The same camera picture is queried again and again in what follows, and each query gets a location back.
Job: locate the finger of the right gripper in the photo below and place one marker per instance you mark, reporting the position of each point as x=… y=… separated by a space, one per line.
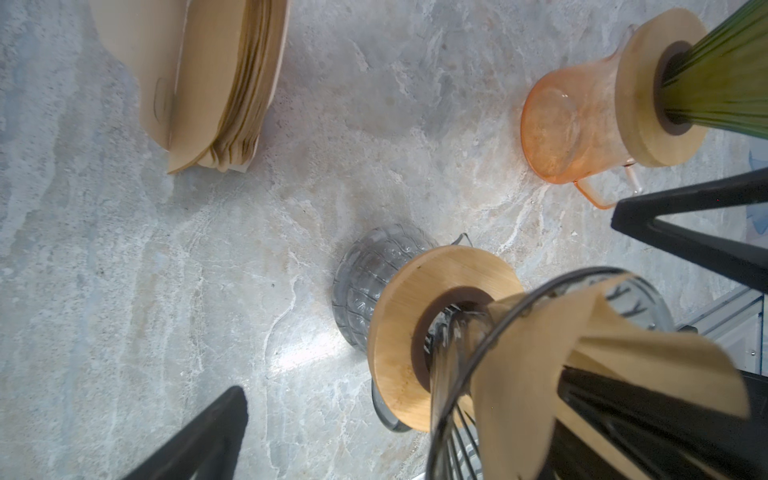
x=639 y=218
x=668 y=438

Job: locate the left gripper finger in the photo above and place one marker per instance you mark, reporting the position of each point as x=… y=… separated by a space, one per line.
x=206 y=448

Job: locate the grey glass dripper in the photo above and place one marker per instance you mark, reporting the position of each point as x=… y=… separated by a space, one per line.
x=468 y=332

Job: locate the orange glass carafe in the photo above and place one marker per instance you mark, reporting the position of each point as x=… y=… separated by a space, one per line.
x=569 y=130

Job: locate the green glass dripper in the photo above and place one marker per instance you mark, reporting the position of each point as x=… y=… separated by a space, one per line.
x=721 y=81

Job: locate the grey glass carafe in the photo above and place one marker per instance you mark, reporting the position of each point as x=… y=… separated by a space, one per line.
x=360 y=279

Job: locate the coffee filter pack orange clip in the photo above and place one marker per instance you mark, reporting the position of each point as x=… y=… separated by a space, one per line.
x=207 y=73

